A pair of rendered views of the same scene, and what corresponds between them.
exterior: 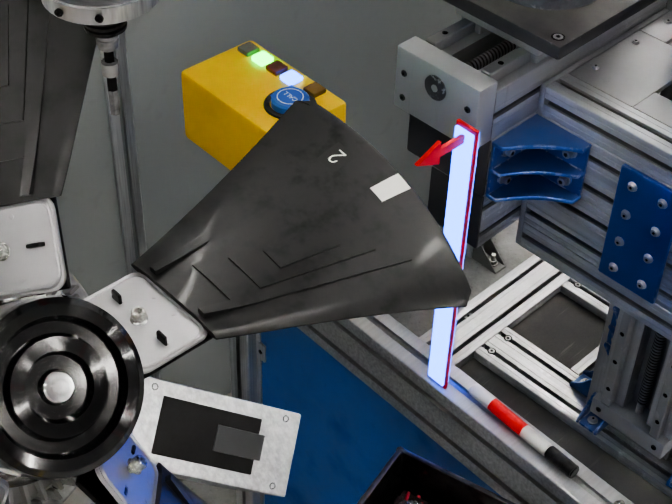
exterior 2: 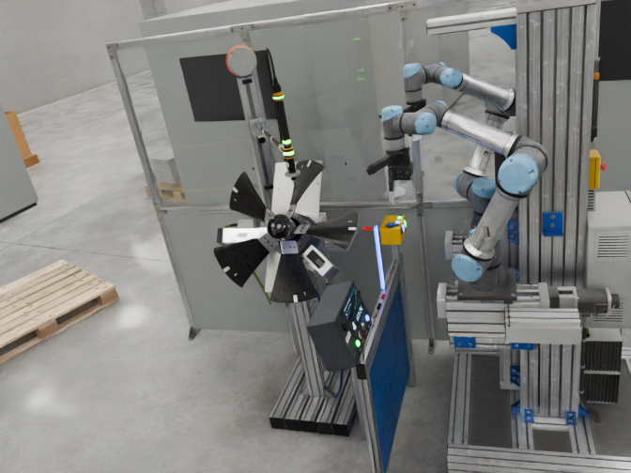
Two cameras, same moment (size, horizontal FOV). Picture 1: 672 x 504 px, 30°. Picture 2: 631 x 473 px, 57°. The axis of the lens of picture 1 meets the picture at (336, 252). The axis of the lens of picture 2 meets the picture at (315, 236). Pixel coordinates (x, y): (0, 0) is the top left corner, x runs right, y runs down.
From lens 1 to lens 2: 2.22 m
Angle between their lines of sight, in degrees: 55
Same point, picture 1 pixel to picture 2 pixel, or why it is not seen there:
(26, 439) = (272, 230)
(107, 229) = (417, 266)
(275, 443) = (325, 267)
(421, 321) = not seen: hidden behind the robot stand
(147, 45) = (431, 222)
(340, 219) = (339, 228)
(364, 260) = (334, 235)
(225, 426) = (318, 259)
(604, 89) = not seen: hidden behind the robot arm
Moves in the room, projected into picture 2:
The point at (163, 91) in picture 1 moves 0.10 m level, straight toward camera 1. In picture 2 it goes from (436, 236) to (423, 243)
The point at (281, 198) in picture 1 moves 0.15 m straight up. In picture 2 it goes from (336, 223) to (331, 193)
